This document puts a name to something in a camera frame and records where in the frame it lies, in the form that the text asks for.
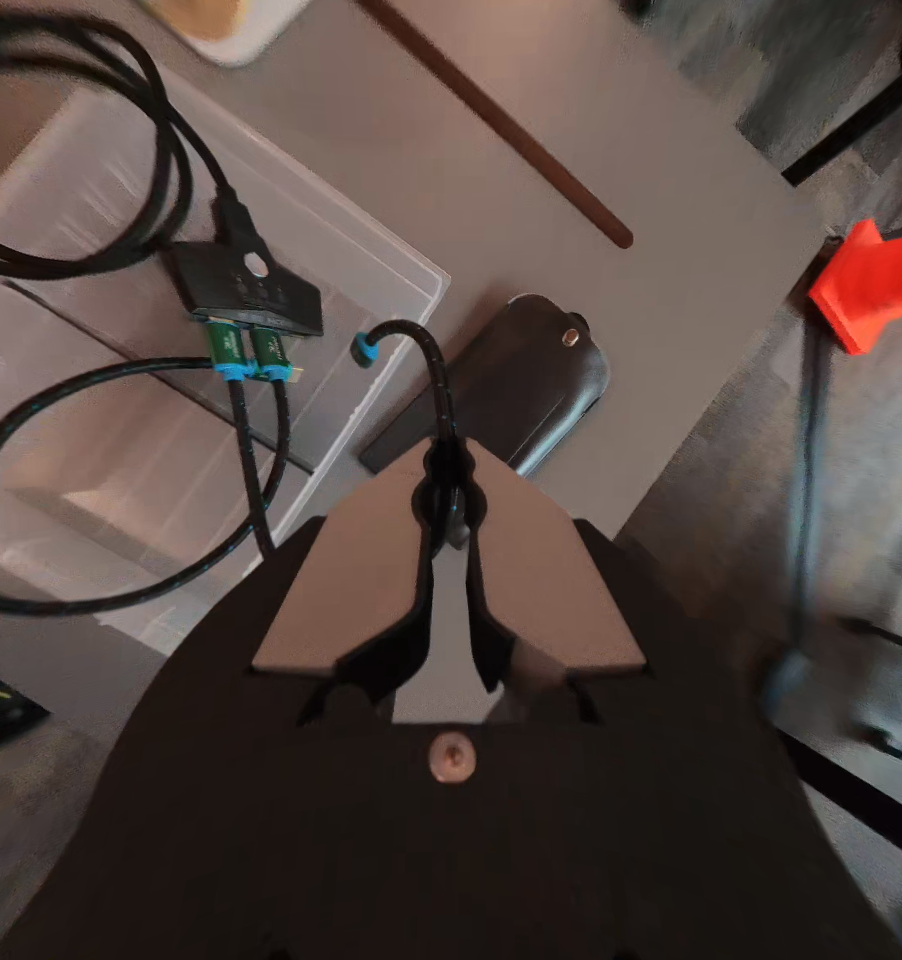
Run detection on black leather pouch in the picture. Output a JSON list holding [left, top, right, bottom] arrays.
[[359, 292, 611, 479]]

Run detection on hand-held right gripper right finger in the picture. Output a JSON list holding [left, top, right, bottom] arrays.
[[462, 437, 648, 696]]

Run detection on clear plastic box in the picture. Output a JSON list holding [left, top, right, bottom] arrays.
[[0, 63, 452, 654]]

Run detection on black switch lead cable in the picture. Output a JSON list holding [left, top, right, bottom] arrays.
[[0, 13, 268, 282]]

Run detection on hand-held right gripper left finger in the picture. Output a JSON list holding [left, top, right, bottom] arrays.
[[250, 437, 438, 706]]

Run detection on braided hdmi cable green plugs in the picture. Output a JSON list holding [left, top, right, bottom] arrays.
[[205, 318, 473, 560], [0, 326, 305, 618]]

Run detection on red plastic object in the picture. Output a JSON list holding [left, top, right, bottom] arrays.
[[807, 219, 902, 356]]

